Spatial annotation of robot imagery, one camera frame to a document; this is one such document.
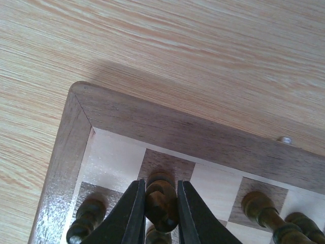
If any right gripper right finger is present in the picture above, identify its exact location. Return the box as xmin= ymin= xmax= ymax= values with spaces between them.
xmin=177 ymin=180 xmax=240 ymax=244

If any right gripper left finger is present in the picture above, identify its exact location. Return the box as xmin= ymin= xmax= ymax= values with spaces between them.
xmin=87 ymin=179 xmax=145 ymax=243

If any dark knight piece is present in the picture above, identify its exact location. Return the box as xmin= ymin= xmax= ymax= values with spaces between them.
xmin=145 ymin=171 xmax=179 ymax=233

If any dark queen piece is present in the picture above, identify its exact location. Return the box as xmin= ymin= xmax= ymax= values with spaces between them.
xmin=241 ymin=191 xmax=288 ymax=232

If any wooden chess board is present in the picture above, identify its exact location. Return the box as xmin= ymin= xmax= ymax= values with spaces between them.
xmin=29 ymin=82 xmax=324 ymax=243

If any dark king on board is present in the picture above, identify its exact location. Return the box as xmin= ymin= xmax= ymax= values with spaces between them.
xmin=273 ymin=212 xmax=324 ymax=243

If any board metal clasp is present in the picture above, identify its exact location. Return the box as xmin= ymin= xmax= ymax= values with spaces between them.
xmin=277 ymin=136 xmax=292 ymax=144

